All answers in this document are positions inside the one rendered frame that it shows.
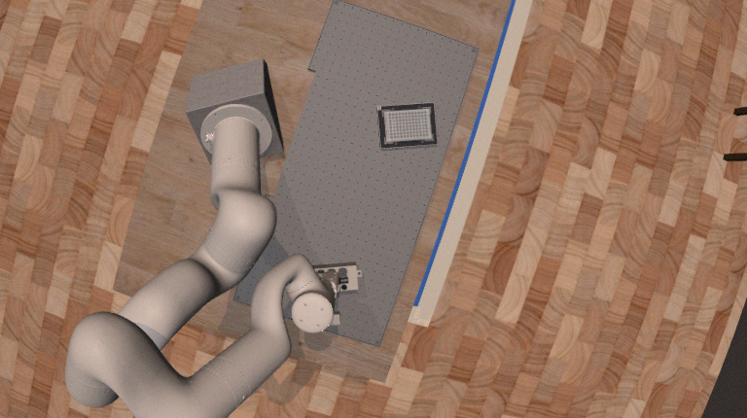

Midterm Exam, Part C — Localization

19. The black rectangular frame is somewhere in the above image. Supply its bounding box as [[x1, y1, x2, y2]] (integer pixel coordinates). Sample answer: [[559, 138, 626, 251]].
[[376, 102, 438, 149]]

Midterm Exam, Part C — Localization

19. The beige operator panel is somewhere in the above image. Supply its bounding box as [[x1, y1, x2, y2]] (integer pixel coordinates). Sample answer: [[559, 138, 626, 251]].
[[313, 261, 362, 291]]

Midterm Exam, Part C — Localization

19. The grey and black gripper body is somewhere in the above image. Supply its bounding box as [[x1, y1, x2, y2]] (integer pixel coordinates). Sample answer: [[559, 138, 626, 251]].
[[317, 271, 339, 298]]

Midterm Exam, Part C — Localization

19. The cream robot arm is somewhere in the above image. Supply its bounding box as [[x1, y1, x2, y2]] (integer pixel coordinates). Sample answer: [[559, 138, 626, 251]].
[[65, 104, 340, 418]]

